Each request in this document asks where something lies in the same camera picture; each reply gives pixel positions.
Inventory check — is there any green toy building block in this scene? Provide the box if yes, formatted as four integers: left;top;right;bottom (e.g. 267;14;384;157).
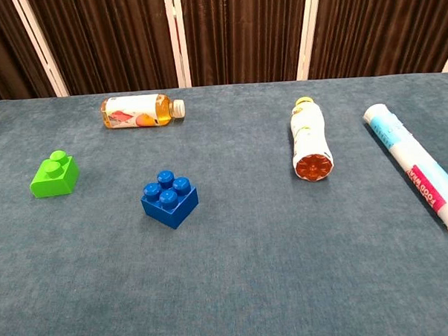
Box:
27;149;82;199

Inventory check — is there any blue toy building block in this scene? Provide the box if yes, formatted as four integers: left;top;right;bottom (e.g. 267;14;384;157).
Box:
139;169;201;231

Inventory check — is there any blue-grey table cloth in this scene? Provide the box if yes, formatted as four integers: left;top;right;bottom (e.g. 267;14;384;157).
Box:
0;72;448;336

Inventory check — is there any white-labelled bottle yellow cap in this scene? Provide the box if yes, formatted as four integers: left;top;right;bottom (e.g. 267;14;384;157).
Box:
288;95;336;184

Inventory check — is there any amber juice bottle white cap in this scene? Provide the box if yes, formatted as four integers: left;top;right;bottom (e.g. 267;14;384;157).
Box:
100;92;187;131

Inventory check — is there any dark brown curtain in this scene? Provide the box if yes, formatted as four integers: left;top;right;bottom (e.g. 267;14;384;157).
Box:
0;0;448;106

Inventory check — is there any food wrap roll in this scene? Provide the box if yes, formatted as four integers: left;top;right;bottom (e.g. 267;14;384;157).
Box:
362;100;448;240

